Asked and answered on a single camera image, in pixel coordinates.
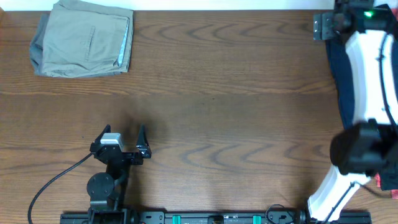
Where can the folded khaki shorts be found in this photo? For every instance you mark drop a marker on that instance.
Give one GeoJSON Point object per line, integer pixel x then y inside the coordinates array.
{"type": "Point", "coordinates": [83, 39]}

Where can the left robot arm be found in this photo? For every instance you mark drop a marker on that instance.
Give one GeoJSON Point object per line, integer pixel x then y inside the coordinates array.
{"type": "Point", "coordinates": [107, 189]}

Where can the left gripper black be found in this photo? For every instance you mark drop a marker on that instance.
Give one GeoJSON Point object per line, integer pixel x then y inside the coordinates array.
{"type": "Point", "coordinates": [125, 155]}

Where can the red garment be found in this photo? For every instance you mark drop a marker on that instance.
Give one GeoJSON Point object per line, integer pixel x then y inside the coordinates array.
{"type": "Point", "coordinates": [378, 184]}

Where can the navy blue shorts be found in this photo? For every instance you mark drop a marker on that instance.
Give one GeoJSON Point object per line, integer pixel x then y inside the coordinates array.
{"type": "Point", "coordinates": [342, 74]}

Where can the black garment pile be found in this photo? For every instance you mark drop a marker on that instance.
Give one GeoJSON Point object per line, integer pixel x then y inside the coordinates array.
{"type": "Point", "coordinates": [388, 181]}

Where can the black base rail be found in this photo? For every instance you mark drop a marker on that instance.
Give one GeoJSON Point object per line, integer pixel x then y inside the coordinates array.
{"type": "Point", "coordinates": [217, 217]}

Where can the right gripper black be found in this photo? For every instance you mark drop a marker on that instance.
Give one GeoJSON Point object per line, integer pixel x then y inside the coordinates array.
{"type": "Point", "coordinates": [321, 26]}

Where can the grey folded garment underneath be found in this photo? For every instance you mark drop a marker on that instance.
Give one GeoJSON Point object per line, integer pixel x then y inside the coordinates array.
{"type": "Point", "coordinates": [36, 45]}

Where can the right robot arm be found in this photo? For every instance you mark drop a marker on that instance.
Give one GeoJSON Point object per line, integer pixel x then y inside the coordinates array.
{"type": "Point", "coordinates": [370, 145]}

